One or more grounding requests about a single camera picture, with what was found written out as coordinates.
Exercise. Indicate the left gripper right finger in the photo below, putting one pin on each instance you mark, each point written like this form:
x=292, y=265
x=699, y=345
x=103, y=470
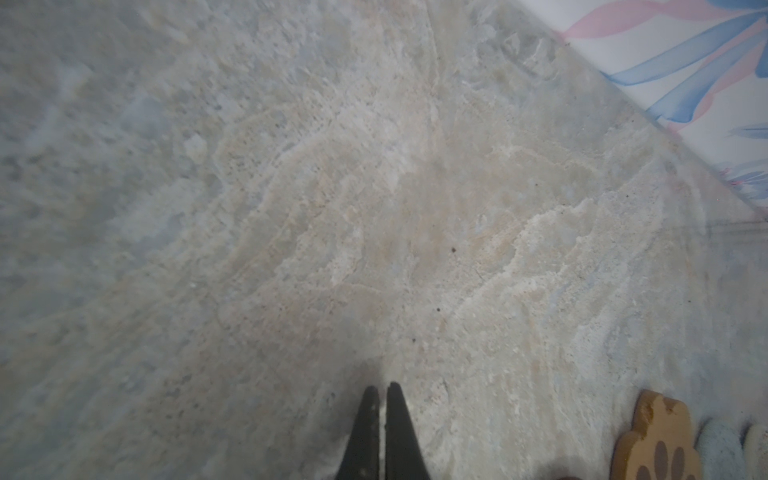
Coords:
x=403, y=457

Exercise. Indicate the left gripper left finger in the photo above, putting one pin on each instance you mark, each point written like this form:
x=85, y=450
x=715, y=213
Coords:
x=361, y=456

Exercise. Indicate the paw shaped wooden coaster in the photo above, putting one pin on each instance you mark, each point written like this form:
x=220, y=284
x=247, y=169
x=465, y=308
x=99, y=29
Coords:
x=660, y=443

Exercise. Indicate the grey blue woven coaster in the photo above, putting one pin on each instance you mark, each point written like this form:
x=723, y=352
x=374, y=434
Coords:
x=720, y=451

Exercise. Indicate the beige woven round coaster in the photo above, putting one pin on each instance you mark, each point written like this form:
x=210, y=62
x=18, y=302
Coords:
x=755, y=449

